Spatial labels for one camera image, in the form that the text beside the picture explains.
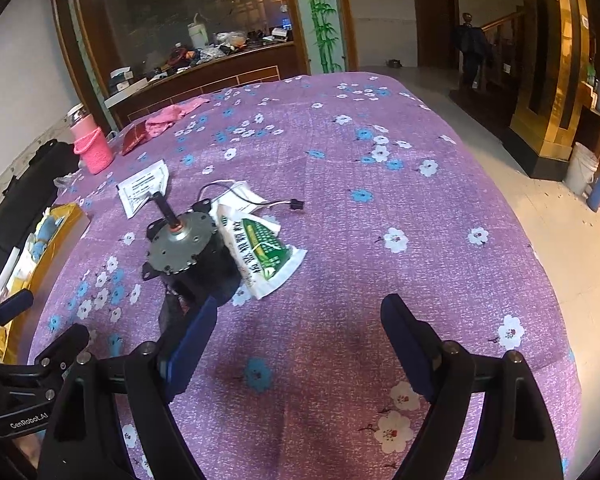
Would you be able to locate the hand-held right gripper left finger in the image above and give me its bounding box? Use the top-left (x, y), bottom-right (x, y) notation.
top-left (37, 295), bottom-right (219, 480)

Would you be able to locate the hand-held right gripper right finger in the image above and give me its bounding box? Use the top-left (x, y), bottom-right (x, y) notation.
top-left (380, 293), bottom-right (564, 480)

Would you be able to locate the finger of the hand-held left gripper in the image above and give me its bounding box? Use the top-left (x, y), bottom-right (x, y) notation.
top-left (34, 324), bottom-right (91, 377)
top-left (0, 288), bottom-right (35, 357)

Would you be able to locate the golden box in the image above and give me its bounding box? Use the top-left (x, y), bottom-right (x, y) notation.
top-left (0, 202), bottom-right (92, 364)

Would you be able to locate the blue towel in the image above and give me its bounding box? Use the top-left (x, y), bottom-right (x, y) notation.
top-left (33, 216), bottom-right (66, 262)

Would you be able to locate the metal electric motor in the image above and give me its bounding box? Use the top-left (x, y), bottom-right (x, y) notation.
top-left (141, 189), bottom-right (242, 308)

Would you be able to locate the green and white packet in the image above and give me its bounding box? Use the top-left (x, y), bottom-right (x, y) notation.
top-left (214, 194), bottom-right (309, 302)

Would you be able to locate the purple floral cloth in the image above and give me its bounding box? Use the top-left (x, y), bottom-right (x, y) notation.
top-left (10, 72), bottom-right (584, 480)

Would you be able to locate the white paper packet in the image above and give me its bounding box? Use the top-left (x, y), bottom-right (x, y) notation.
top-left (115, 158), bottom-right (172, 219)

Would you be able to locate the pink sleeved bottle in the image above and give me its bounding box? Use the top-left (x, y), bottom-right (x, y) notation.
top-left (69, 103), bottom-right (116, 176)

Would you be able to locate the red box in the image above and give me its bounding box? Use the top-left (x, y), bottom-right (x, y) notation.
top-left (120, 121), bottom-right (152, 157)

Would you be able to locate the pink cloth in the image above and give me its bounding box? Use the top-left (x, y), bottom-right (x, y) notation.
top-left (144, 96), bottom-right (212, 137)

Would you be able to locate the blue thermos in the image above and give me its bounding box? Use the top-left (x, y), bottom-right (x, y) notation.
top-left (585, 171), bottom-right (600, 213)

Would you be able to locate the white plastic bucket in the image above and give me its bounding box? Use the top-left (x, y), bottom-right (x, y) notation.
top-left (563, 141), bottom-right (600, 197)

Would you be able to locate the wooden glass cabinet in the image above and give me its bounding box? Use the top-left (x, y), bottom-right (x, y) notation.
top-left (49, 0), bottom-right (314, 129)

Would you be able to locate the gold and black pillar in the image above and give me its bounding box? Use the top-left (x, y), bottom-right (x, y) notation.
top-left (506, 0), bottom-right (594, 182)

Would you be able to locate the wooden stair railing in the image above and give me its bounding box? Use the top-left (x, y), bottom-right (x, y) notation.
top-left (479, 6), bottom-right (527, 107)

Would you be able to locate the white plastic jug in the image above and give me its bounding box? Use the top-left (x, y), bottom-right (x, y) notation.
top-left (186, 14), bottom-right (211, 52)

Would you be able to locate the wooden door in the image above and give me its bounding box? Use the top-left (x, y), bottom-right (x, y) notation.
top-left (411, 0), bottom-right (462, 69)

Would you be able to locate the motor wire with connector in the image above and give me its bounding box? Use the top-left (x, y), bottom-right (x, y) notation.
top-left (198, 179), bottom-right (307, 213)

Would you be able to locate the dark jacket on post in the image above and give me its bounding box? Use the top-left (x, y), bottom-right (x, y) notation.
top-left (451, 11), bottom-right (494, 89)

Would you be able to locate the green bamboo wall decal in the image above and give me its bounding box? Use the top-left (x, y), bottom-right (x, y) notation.
top-left (296, 0), bottom-right (347, 74)

